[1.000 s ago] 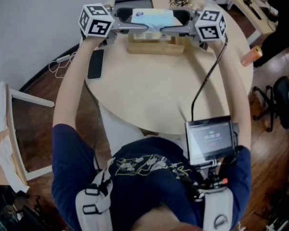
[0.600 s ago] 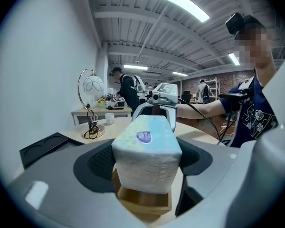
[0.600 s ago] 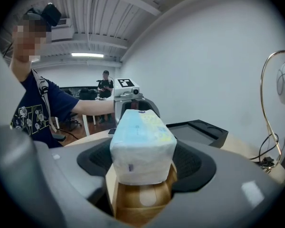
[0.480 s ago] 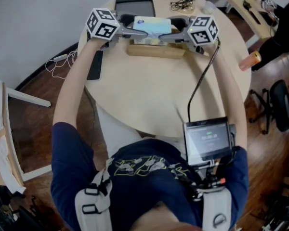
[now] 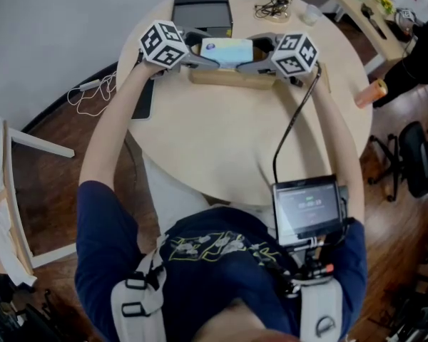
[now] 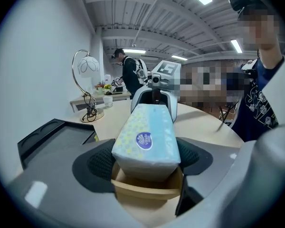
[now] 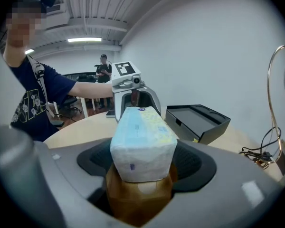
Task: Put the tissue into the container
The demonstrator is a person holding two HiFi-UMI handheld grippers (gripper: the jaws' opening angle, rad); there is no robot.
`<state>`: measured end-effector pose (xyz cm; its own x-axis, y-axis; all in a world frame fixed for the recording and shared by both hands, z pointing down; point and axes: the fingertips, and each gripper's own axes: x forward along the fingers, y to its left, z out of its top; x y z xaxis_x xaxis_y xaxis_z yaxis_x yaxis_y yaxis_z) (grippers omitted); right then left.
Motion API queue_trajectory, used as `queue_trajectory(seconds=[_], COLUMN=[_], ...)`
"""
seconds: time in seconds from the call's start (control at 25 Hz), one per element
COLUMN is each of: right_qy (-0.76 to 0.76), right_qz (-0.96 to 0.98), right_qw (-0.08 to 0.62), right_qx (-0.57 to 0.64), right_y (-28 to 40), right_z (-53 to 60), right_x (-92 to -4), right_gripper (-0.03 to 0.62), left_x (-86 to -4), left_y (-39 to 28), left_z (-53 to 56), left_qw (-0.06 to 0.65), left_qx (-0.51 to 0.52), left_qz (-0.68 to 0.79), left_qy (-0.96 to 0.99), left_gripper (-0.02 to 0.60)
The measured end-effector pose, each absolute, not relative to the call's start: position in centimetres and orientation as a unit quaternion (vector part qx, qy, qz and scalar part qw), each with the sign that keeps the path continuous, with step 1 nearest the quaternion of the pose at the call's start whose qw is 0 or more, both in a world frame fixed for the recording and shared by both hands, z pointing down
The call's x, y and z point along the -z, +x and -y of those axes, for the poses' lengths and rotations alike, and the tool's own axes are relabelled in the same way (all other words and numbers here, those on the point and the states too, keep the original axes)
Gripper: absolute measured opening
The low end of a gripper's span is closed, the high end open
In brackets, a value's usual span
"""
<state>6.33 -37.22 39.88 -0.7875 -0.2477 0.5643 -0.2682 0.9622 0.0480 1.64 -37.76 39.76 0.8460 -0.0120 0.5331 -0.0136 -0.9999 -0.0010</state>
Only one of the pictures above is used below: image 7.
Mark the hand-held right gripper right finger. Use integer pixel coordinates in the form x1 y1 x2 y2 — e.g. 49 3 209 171
147 139 282 228

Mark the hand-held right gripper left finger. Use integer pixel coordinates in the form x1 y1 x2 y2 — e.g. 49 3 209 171
34 138 114 228

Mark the person's left forearm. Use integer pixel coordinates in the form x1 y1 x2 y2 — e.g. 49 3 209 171
67 81 114 98

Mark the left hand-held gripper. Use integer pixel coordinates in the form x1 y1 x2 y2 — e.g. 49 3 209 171
111 61 162 123

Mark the ceiling tube light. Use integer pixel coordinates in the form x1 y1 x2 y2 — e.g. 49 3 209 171
67 38 102 43

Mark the tangled black cable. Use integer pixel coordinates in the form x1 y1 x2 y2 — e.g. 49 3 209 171
254 44 285 170

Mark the black lamp cable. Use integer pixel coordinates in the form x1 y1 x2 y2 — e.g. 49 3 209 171
238 126 282 163

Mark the light blue tissues pack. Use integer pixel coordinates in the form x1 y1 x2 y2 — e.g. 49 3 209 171
110 105 178 183

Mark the black office chair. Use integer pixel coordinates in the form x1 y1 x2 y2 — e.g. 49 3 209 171
58 96 83 128

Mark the person's navy t-shirt torso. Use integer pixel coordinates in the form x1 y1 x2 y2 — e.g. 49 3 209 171
10 56 76 142

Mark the white shoulder strap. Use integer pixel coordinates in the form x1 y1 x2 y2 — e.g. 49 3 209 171
26 55 55 118

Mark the black organizer box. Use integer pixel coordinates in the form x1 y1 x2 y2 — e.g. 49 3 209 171
165 104 231 145

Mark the person's head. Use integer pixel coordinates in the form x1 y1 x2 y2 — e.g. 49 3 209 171
3 0 47 66

